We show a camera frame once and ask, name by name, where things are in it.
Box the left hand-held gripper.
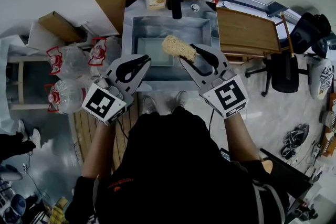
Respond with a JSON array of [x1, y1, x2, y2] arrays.
[[81, 54, 152, 127]]

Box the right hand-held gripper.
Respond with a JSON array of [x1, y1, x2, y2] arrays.
[[178, 44, 250, 120]]

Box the rectangular grey pan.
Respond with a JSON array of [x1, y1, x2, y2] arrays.
[[136, 37, 175, 67]]

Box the yellow-brown sponge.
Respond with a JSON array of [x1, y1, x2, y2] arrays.
[[161, 34, 198, 63]]

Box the person's left forearm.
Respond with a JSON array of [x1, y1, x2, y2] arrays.
[[80, 120, 118, 179]]

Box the person's right forearm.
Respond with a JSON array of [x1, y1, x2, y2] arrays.
[[224, 112, 261, 162]]

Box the person's left grey shoe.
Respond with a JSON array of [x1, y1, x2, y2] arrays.
[[141, 95, 159, 115]]

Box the person's grey shoe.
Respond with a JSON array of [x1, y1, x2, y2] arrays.
[[171, 90, 190, 114], [141, 95, 159, 115]]

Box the person's right grey shoe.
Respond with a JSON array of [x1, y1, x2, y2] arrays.
[[171, 90, 190, 114]]

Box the stainless steel sink unit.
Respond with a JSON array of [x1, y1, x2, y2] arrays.
[[121, 0, 222, 93]]

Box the wooden shelf table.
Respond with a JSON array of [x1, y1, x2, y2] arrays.
[[215, 6, 295, 65]]

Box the clear plastic water jugs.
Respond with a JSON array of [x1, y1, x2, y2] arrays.
[[44, 78, 88, 115]]

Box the black faucet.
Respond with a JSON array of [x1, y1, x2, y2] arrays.
[[167, 0, 185, 20]]

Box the black office chair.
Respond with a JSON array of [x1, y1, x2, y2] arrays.
[[245, 11, 332, 98]]

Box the wooden slat platform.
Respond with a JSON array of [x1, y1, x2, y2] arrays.
[[68, 91, 140, 172]]

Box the small cardboard box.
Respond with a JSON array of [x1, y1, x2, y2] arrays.
[[37, 10, 86, 44]]

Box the black smartphone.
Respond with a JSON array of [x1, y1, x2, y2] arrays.
[[219, 147, 232, 162]]

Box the person's black shirt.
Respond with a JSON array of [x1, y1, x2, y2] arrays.
[[64, 105, 291, 224]]

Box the zebra print pillow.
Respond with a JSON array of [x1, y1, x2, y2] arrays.
[[309, 58, 335, 100]]

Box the white covered wooden table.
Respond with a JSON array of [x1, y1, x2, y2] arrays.
[[0, 20, 67, 128]]

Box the cardboard box of striped items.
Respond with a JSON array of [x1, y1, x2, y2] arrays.
[[320, 92, 336, 158]]

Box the black side table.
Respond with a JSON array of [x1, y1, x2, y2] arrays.
[[259, 147, 314, 219]]

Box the yellow plaid cloth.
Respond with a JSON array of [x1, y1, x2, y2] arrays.
[[49, 196, 70, 224]]

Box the clear water jug red handle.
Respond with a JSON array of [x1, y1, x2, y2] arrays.
[[87, 36, 123, 76], [46, 45, 91, 80]]

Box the right hand-held gripper cable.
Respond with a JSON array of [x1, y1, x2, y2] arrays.
[[208, 108, 216, 132]]

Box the hand-held gripper cable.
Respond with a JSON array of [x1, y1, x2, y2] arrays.
[[116, 120, 130, 140], [208, 108, 216, 132]]

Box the left hand-held gripper cable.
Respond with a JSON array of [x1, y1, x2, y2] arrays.
[[116, 120, 130, 140]]

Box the black camera gear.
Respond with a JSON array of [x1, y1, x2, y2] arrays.
[[293, 200, 320, 221]]

